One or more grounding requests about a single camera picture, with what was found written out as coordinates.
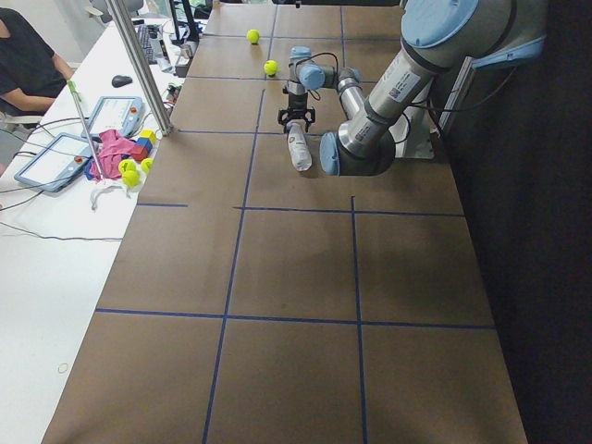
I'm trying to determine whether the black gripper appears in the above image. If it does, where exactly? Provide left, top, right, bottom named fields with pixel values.
left=277, top=92, right=315, bottom=131

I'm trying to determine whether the yellow tennis ball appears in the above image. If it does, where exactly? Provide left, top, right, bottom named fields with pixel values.
left=246, top=29, right=260, bottom=44
left=264, top=59, right=278, bottom=77

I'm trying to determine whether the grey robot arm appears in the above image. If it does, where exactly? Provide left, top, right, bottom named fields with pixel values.
left=277, top=1, right=549, bottom=176

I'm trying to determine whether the spare tennis ball right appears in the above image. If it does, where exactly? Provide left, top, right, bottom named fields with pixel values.
left=140, top=157, right=154, bottom=175

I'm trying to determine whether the spare tennis ball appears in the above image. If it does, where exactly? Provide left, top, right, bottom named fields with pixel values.
left=118, top=158, right=137, bottom=175
left=121, top=170, right=140, bottom=188
left=140, top=157, right=154, bottom=175

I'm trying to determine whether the spare tennis ball front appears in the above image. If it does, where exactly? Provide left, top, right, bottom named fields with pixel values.
left=121, top=170, right=140, bottom=188

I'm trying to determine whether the spare tennis ball left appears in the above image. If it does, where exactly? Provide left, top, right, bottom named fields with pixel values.
left=118, top=158, right=137, bottom=175

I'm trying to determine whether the yellow cube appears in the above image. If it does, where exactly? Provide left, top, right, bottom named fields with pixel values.
left=137, top=129, right=157, bottom=148

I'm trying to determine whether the blue cube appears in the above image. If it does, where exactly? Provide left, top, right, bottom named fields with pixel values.
left=134, top=138, right=153, bottom=161

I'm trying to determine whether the red cube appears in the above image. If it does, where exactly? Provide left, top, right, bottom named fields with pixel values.
left=129, top=144, right=150, bottom=162

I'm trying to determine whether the far teach pendant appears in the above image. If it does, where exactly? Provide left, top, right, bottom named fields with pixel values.
left=86, top=96, right=144, bottom=138

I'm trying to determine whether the teach pendant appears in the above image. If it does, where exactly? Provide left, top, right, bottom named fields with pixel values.
left=14, top=133, right=92, bottom=192
left=86, top=96, right=144, bottom=138

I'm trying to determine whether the black computer mouse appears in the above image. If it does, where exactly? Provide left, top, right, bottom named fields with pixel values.
left=111, top=75, right=133, bottom=88

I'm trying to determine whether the pink cloth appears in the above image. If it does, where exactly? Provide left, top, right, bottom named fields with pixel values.
left=99, top=129, right=135, bottom=179

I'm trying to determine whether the white plastic bag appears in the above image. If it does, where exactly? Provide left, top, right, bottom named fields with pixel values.
left=90, top=179, right=143, bottom=212

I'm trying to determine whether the grabber stick green tip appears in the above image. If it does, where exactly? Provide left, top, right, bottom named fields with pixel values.
left=67, top=80, right=105, bottom=180

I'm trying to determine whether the near teach pendant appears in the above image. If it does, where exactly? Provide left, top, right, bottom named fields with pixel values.
left=14, top=133, right=92, bottom=192

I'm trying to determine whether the person in black shirt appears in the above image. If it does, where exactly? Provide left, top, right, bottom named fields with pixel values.
left=1, top=7, right=74, bottom=117

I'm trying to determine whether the aluminium frame post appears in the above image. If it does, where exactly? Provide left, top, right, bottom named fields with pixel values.
left=105, top=0, right=173, bottom=136

